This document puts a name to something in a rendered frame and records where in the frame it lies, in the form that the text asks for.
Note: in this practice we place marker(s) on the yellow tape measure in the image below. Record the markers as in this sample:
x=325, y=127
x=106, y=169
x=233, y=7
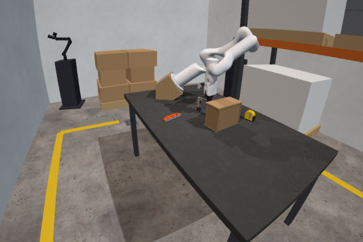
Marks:
x=249, y=115

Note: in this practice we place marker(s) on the orange spirit level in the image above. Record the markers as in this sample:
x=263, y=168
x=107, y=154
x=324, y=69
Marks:
x=171, y=117

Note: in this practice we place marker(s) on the tan wooden cabinet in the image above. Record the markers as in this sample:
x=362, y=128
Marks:
x=222, y=113

